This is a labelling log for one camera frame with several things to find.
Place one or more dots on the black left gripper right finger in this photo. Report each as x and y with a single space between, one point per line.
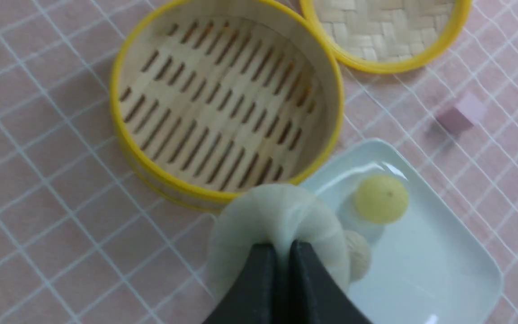
314 297

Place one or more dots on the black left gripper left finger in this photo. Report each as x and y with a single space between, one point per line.
251 299

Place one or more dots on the white steamed bun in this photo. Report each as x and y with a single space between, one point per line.
359 253
276 214

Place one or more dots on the yellow steamed bun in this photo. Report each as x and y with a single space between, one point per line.
381 199

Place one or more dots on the white square plate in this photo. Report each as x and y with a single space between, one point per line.
427 267

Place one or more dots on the pink checkered tablecloth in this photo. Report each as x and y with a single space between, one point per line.
84 241

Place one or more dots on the yellow rimmed bamboo steamer basket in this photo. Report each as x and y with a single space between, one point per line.
212 97

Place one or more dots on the pink cube block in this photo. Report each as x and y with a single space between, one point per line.
466 112

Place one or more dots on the yellow rimmed woven steamer lid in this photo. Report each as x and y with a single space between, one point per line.
387 36

